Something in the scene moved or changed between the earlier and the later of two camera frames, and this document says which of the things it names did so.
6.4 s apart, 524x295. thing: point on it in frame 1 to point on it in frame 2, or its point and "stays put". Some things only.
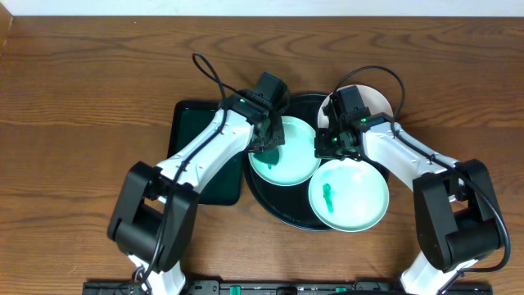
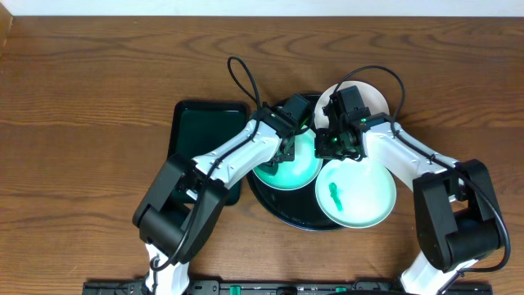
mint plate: [297, 165] stays put
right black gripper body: [329, 145] stays put
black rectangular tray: [224, 185] stays put
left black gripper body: [267, 143] to [284, 152]
